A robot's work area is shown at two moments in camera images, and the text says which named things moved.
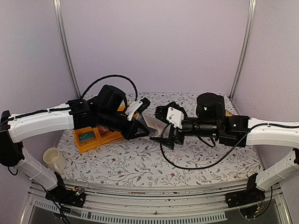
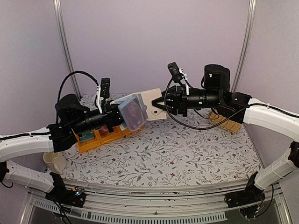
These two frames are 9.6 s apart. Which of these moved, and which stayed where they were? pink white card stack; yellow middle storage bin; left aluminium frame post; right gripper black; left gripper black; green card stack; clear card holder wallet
Moved: clear card holder wallet; left gripper black; right gripper black
Stayed: pink white card stack; yellow middle storage bin; green card stack; left aluminium frame post
